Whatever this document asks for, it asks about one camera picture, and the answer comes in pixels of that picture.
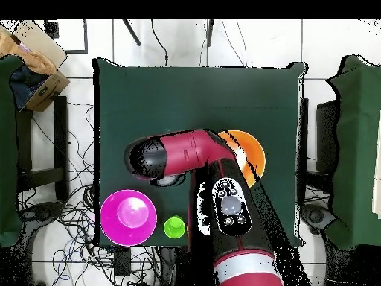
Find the dark green tablecloth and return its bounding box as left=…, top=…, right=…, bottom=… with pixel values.
left=92, top=57, right=307, bottom=248

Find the brown cardboard box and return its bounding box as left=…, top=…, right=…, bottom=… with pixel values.
left=25, top=70, right=71, bottom=113

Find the green plastic cup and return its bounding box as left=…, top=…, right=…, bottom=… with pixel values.
left=163, top=215, right=186, bottom=240

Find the black stand leg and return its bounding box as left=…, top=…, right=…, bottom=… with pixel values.
left=205, top=19, right=214, bottom=48
left=121, top=19, right=142, bottom=47

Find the tangle of cables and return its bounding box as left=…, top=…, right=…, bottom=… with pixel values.
left=19, top=101, right=161, bottom=286

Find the tan cloth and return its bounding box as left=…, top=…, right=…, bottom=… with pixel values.
left=0, top=25, right=57, bottom=75

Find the orange plastic bowl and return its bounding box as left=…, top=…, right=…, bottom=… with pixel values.
left=217, top=130, right=266, bottom=188

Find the pink plastic bowl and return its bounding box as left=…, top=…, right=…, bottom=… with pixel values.
left=100, top=189, right=158, bottom=247

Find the blue cloth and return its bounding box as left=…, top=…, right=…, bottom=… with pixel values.
left=9, top=64, right=50, bottom=111

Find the black chair frame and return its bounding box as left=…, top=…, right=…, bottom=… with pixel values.
left=16, top=95, right=70, bottom=202
left=298, top=98, right=340, bottom=174

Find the black power box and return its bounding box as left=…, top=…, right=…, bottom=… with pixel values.
left=113, top=247, right=132, bottom=277

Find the beige cardboard sheet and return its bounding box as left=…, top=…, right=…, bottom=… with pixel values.
left=13, top=19, right=68, bottom=72

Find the grey metal frame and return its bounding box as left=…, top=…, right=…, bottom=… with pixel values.
left=44, top=19, right=89, bottom=55

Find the green-covered side table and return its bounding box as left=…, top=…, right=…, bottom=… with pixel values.
left=0, top=54, right=25, bottom=248
left=325, top=55, right=381, bottom=250

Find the black cable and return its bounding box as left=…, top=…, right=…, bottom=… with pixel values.
left=150, top=19, right=169, bottom=67

